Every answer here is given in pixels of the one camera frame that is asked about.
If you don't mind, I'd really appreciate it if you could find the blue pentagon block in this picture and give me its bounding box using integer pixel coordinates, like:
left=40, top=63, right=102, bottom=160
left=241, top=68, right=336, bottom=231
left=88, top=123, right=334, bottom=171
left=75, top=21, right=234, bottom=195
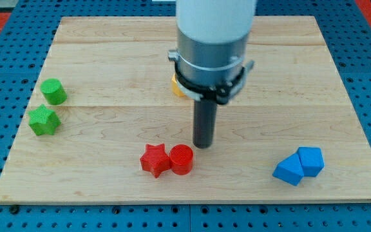
left=297, top=147, right=325, bottom=177

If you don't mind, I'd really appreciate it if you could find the yellow block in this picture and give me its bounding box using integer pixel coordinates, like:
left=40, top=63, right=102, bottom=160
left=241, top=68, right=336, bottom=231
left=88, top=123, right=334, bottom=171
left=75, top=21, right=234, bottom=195
left=171, top=73, right=186, bottom=97

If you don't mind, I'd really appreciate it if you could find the red star block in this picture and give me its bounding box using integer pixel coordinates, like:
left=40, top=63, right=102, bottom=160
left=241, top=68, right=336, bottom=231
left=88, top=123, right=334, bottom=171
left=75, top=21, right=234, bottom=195
left=140, top=144, right=171, bottom=178

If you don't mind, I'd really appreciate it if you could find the green cylinder block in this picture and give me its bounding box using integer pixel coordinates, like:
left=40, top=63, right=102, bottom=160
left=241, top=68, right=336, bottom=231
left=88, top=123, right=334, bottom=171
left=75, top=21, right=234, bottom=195
left=40, top=79, right=68, bottom=105

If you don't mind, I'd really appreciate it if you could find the light wooden board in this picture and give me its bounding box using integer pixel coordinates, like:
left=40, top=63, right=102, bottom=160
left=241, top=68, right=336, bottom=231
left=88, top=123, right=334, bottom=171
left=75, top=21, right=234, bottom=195
left=0, top=16, right=371, bottom=205

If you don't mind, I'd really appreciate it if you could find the green star block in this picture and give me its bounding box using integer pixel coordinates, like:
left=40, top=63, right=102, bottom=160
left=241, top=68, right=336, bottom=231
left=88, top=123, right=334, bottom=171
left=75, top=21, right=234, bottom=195
left=28, top=104, right=61, bottom=136

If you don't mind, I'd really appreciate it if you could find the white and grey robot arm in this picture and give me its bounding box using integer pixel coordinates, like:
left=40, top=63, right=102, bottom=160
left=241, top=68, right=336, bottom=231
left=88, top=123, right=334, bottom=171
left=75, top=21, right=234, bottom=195
left=168, top=0, right=257, bottom=104

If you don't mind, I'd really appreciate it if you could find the red cylinder block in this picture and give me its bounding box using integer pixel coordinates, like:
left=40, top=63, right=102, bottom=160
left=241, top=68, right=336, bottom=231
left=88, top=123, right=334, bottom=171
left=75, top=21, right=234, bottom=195
left=169, top=144, right=194, bottom=175

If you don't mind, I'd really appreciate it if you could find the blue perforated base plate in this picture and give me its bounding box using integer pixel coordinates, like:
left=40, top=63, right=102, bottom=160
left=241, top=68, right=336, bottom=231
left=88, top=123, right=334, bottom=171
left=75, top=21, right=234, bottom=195
left=0, top=0, right=371, bottom=231

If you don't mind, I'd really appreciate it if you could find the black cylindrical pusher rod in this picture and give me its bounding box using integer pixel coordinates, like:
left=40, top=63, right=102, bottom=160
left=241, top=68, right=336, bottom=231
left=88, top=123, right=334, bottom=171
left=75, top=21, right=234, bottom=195
left=193, top=99, right=217, bottom=149

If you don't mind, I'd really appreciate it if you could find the blue cube block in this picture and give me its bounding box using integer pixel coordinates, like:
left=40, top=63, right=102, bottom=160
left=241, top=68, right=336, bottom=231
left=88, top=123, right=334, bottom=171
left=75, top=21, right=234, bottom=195
left=272, top=153, right=305, bottom=186

